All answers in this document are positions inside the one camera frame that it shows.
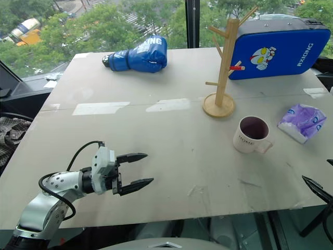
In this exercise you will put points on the black case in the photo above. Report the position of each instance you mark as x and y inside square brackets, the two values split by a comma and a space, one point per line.
[323, 70]

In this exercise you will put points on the black chair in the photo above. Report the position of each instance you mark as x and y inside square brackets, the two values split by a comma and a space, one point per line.
[23, 100]

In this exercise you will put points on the blue boxing glove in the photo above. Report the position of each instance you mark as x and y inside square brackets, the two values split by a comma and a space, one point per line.
[140, 57]

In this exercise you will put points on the wooden mug tree stand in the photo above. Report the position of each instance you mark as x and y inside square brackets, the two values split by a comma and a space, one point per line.
[225, 65]

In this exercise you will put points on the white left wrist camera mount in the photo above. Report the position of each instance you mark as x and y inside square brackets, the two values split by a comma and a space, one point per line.
[101, 166]

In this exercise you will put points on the white tape patch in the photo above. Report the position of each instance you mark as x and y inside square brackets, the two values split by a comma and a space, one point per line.
[315, 92]

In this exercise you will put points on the black window mullion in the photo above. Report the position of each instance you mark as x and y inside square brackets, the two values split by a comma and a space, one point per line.
[192, 23]

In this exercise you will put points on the plaid cloth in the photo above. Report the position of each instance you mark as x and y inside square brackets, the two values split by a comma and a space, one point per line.
[13, 135]

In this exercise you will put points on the blue cartoon kick pad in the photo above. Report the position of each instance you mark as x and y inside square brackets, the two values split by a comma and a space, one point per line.
[286, 52]

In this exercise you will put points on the purple tissue pack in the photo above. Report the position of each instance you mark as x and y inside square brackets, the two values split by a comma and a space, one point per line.
[301, 122]

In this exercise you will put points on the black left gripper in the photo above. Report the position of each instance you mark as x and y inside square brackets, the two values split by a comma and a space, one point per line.
[117, 179]

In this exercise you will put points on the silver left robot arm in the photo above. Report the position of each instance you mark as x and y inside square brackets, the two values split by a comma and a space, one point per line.
[39, 208]

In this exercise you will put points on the clear tape strip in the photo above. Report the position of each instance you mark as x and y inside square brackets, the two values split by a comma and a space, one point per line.
[169, 105]
[99, 108]

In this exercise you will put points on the cement mixer truck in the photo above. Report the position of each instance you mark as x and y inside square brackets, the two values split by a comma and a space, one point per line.
[26, 27]

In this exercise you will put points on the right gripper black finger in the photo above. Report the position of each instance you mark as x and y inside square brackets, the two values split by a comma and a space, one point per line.
[318, 188]
[330, 162]

